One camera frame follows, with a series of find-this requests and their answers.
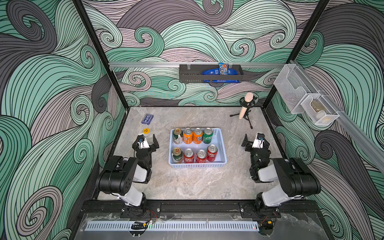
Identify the light blue plastic basket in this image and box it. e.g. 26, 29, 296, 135
168, 128, 228, 169

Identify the aluminium wall rail right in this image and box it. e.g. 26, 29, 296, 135
290, 60, 384, 173

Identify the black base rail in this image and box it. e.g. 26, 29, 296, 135
79, 200, 320, 220

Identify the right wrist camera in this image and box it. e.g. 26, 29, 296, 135
252, 133, 265, 149

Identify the green white can back-left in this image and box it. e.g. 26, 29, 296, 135
173, 128, 184, 145

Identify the red cola can front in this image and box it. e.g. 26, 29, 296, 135
184, 148, 195, 164

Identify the black microphone tripod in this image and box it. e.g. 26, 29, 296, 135
230, 96, 258, 129

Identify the blue snack packet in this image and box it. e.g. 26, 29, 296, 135
202, 63, 240, 83

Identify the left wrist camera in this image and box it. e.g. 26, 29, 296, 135
139, 138, 150, 149

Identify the green sprite can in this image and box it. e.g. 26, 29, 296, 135
203, 128, 213, 144

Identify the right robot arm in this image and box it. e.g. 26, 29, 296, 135
241, 133, 321, 212

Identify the aluminium wall rail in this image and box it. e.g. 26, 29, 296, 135
290, 60, 384, 173
109, 61, 285, 69

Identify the aluminium wall rail back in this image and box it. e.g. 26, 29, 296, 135
109, 61, 285, 69

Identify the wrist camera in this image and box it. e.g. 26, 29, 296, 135
139, 138, 150, 149
252, 133, 265, 149

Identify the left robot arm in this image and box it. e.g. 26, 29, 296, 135
96, 135, 160, 215

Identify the blue card box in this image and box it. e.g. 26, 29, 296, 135
142, 114, 154, 125

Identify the white perforated cable tray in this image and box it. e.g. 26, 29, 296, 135
85, 220, 260, 232

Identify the orange can back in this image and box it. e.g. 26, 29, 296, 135
193, 128, 203, 144
183, 128, 193, 144

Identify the large clear wall bin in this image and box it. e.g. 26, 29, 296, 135
274, 64, 309, 114

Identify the black wall shelf basket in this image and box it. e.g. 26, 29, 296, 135
179, 64, 244, 83

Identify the beige microphone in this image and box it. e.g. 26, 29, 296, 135
239, 92, 254, 120

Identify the red cola can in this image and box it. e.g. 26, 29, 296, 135
184, 148, 195, 164
207, 145, 218, 162

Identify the green gold can front-left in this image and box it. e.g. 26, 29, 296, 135
172, 147, 184, 164

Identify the small clear wall bin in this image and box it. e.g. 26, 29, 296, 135
301, 94, 340, 126

